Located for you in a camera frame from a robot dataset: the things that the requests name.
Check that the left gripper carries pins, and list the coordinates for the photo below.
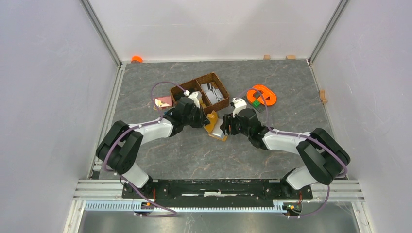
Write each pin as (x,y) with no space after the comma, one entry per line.
(202,120)

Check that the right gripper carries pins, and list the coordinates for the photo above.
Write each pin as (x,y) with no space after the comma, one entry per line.
(228,119)

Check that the yellow leather card holder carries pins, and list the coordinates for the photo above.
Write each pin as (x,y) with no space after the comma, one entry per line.
(213,128)

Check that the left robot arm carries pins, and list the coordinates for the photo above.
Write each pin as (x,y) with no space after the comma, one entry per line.
(119,148)

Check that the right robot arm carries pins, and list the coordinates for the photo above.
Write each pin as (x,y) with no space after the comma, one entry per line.
(324,159)

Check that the pink card box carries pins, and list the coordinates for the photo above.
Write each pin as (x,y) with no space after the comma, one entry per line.
(163,103)

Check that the silver cards pile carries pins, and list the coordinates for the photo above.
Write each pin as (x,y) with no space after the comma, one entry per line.
(212,92)

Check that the brown woven basket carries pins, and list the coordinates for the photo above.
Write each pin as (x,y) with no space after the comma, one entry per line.
(195,85)

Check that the green toy brick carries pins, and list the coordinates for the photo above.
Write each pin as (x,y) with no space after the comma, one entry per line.
(256,103)

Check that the orange tape roll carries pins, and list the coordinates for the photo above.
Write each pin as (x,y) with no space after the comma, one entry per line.
(136,59)

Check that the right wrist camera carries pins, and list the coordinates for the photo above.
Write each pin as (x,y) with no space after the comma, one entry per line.
(238,104)

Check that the orange plastic ring toy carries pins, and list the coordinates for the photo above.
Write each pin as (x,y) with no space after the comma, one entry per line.
(263,94)

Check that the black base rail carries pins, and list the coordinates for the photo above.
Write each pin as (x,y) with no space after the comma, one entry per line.
(222,192)

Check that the wooden clip on wall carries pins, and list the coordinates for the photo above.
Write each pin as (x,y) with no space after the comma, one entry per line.
(322,96)

